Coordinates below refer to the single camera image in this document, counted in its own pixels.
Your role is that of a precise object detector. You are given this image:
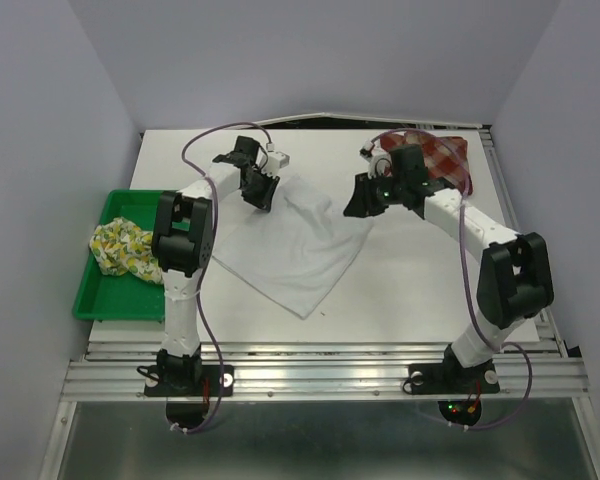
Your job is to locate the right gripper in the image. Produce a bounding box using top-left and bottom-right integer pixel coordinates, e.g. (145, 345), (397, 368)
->
(339, 171), (403, 220)

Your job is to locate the white skirt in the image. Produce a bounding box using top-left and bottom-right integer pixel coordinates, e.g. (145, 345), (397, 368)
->
(214, 176), (373, 320)

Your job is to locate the red plaid skirt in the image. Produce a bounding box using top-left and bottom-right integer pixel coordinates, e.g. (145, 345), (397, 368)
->
(379, 129), (474, 196)

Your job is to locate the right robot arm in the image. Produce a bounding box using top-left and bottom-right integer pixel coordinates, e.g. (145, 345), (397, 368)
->
(344, 143), (554, 395)

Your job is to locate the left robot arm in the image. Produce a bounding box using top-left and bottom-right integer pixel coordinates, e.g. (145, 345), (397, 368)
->
(139, 136), (290, 397)

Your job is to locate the yellow floral skirt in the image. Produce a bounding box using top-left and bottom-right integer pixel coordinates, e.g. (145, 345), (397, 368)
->
(89, 217), (163, 285)

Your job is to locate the green plastic tray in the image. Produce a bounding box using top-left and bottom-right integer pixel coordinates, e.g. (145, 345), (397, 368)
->
(73, 190), (164, 322)

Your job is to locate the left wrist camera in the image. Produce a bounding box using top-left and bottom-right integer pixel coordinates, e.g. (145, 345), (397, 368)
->
(258, 142), (290, 177)

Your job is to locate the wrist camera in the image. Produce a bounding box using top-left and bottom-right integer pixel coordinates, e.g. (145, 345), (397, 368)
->
(258, 142), (290, 177)
(359, 141), (392, 179)

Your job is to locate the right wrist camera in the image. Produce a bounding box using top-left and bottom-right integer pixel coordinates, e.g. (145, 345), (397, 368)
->
(359, 141), (392, 179)

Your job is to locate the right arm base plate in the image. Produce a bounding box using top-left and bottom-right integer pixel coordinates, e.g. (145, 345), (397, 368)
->
(402, 362), (500, 397)

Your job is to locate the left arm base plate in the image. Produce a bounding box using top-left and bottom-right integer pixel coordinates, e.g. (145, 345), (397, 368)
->
(136, 364), (235, 398)

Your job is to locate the aluminium rail frame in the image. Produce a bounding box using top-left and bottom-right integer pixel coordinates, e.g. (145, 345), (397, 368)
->
(39, 124), (600, 480)

